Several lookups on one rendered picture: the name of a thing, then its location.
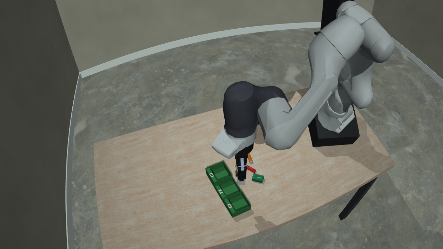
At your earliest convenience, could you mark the green 9v battery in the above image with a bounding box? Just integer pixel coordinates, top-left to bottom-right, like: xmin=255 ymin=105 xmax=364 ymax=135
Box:
xmin=252 ymin=174 xmax=264 ymax=183

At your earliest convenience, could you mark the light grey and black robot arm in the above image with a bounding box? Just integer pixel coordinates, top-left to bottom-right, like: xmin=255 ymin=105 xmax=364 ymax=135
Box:
xmin=212 ymin=1 xmax=395 ymax=159

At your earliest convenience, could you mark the green three-compartment bin rack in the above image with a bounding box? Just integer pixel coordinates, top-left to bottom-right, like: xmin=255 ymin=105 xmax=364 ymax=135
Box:
xmin=205 ymin=161 xmax=251 ymax=218

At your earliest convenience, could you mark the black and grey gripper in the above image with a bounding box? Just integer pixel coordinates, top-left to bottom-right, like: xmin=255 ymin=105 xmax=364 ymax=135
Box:
xmin=235 ymin=143 xmax=254 ymax=185

